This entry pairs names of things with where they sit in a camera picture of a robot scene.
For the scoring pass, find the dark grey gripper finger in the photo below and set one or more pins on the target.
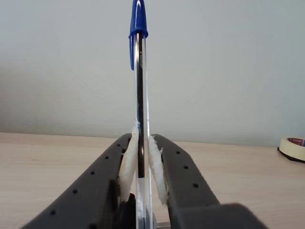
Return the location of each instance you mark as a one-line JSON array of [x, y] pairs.
[[95, 190], [186, 181]]

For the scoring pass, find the blue capped ballpoint pen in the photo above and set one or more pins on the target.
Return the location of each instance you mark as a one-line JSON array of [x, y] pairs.
[[141, 95]]

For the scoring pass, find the beige masking tape roll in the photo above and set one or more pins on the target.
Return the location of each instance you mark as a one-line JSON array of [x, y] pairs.
[[293, 149]]

